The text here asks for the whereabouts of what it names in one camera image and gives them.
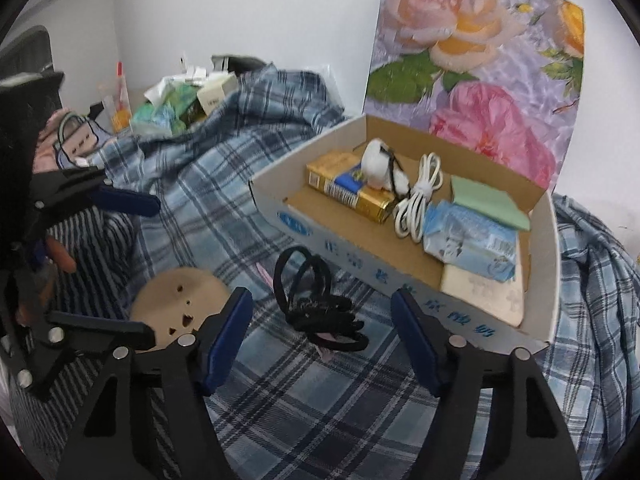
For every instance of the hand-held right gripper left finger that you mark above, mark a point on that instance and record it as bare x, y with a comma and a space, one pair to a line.
225, 340

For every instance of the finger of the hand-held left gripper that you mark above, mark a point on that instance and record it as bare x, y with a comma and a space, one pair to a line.
130, 201
110, 332

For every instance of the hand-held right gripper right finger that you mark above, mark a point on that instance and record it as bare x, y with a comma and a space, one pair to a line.
415, 340

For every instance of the cardboard box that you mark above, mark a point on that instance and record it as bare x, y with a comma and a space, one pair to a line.
350, 255

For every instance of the light blue tissue packet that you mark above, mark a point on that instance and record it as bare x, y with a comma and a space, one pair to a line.
470, 240

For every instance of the green notepad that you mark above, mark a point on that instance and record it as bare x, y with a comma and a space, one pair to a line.
487, 202

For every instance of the person's left hand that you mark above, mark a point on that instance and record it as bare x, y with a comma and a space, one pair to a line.
61, 257

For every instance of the cartoon printed pouch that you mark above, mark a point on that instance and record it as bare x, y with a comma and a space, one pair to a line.
80, 140

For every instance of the dark striped cloth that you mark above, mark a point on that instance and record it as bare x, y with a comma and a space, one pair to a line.
95, 255

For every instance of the round tan wooden disc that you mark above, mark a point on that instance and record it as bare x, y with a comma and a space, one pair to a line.
175, 295

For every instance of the black mesh chair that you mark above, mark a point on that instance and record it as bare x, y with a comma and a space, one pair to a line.
25, 52

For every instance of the beige phone case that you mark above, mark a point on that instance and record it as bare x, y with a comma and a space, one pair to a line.
480, 295

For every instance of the green printed tissue packet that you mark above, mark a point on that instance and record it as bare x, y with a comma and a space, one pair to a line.
160, 110

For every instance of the red capped bottle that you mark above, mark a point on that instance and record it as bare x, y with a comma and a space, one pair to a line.
120, 87

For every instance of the beige carton box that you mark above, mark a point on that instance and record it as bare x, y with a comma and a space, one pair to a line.
215, 91

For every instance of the blue plaid cloth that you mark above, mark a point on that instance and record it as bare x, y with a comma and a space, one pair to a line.
280, 130

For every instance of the gold and blue cigarette pack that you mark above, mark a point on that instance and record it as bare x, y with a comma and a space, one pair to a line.
345, 185

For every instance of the black and white box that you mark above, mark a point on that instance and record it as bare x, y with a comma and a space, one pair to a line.
237, 62

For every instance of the floral rose poster board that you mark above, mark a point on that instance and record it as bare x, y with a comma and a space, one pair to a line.
475, 75

